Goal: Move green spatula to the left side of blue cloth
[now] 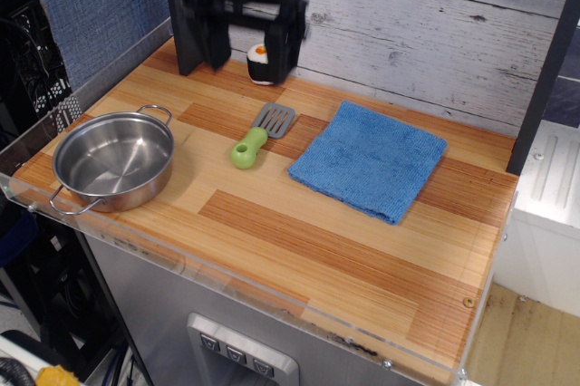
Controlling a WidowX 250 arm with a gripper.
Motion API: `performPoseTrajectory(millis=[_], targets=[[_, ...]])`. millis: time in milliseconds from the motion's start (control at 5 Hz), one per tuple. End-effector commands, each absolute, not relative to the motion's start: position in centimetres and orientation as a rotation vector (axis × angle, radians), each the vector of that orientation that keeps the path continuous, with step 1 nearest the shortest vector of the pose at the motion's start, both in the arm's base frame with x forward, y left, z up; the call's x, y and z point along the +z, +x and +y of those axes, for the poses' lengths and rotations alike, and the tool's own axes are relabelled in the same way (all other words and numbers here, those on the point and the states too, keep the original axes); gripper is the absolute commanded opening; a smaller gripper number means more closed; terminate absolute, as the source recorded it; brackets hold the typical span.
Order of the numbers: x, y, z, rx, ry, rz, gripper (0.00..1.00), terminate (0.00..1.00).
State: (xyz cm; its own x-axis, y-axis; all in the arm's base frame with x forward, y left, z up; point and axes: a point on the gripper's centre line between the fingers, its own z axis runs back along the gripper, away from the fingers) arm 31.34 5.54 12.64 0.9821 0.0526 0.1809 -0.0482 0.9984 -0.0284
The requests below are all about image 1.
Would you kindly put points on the clear acrylic guard rail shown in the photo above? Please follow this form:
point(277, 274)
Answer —
point(407, 297)

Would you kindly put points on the plush sushi roll toy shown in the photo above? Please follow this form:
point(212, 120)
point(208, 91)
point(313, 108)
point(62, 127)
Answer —
point(257, 65)

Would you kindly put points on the grey toy kitchen cabinet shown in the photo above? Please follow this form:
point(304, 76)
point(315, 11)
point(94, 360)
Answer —
point(155, 305)

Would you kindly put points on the steel pot with handles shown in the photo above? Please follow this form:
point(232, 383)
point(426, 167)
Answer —
point(114, 162)

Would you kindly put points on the silver button panel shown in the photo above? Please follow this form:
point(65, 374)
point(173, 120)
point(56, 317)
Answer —
point(227, 357)

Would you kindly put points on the dark grey post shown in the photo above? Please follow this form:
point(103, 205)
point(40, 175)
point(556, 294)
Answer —
point(555, 56)
point(189, 56)

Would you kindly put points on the white appliance on right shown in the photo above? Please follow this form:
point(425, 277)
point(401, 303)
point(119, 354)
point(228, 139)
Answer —
point(539, 254)

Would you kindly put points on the blue cloth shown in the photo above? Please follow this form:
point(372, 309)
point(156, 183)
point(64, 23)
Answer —
point(370, 162)

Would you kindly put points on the yellow black object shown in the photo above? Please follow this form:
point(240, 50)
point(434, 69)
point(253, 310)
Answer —
point(55, 376)

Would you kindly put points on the black crate with cables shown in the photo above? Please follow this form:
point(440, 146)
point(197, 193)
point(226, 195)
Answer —
point(33, 76)

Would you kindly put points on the green handled grey spatula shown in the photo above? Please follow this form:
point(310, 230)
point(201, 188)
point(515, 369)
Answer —
point(272, 122)

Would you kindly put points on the dark grey right post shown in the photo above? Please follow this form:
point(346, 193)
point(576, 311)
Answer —
point(555, 56)

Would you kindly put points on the dark grey left post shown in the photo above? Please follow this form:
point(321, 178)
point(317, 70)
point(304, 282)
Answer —
point(189, 56)

